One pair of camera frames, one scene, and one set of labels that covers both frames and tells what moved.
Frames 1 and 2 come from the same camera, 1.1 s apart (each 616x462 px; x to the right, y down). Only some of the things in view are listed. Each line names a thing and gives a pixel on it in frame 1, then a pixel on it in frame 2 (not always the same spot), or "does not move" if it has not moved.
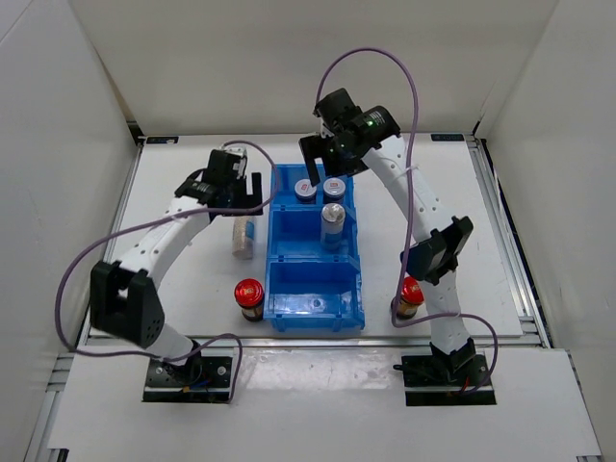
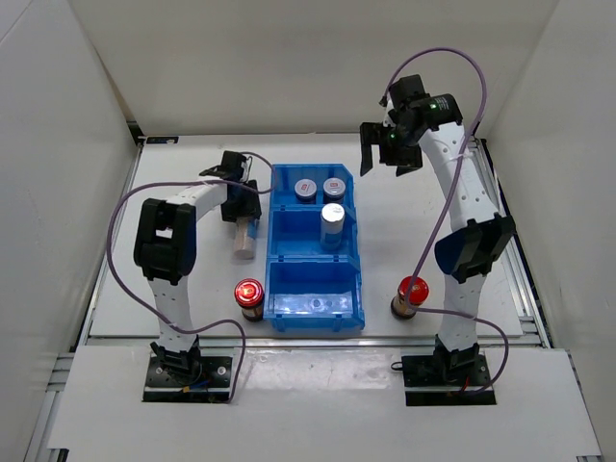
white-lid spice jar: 334,191 does not move
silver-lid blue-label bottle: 243,237 does not move
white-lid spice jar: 304,192 does not move
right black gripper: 315,148 -> 370,135
